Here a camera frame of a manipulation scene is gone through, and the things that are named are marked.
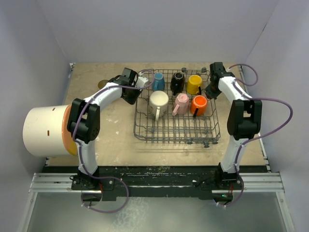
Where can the cream mug green inside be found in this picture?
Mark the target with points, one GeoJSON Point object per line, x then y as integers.
{"type": "Point", "coordinates": [158, 104]}

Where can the black mug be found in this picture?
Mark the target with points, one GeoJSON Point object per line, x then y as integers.
{"type": "Point", "coordinates": [177, 83]}

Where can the white cylinder with striped lid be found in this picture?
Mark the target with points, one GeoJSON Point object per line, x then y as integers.
{"type": "Point", "coordinates": [45, 132]}

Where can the grey wire dish rack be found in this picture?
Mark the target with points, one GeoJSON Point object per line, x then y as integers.
{"type": "Point", "coordinates": [185, 128]}

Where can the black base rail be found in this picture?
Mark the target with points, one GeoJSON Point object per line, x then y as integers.
{"type": "Point", "coordinates": [155, 181]}

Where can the orange mug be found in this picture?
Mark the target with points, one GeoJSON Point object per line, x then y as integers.
{"type": "Point", "coordinates": [198, 105]}

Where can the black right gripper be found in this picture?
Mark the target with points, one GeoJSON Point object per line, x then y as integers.
{"type": "Point", "coordinates": [210, 94]}

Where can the yellow mug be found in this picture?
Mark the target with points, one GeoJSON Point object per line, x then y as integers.
{"type": "Point", "coordinates": [194, 85]}

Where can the blue mug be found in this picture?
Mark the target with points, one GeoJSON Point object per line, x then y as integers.
{"type": "Point", "coordinates": [159, 82]}

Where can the pale pink faceted mug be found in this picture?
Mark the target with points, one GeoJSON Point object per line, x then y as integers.
{"type": "Point", "coordinates": [181, 105]}

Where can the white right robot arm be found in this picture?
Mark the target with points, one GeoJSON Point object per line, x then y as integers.
{"type": "Point", "coordinates": [244, 120]}

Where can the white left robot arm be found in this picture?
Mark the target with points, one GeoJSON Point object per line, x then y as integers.
{"type": "Point", "coordinates": [84, 117]}

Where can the aluminium frame rail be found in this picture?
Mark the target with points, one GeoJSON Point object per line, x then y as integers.
{"type": "Point", "coordinates": [263, 182]}

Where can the beige stoneware mug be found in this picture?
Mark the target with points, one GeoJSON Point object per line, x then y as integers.
{"type": "Point", "coordinates": [102, 83]}

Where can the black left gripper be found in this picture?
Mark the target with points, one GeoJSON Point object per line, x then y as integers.
{"type": "Point", "coordinates": [131, 101]}

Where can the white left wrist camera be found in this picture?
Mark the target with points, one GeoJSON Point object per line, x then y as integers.
{"type": "Point", "coordinates": [142, 82]}

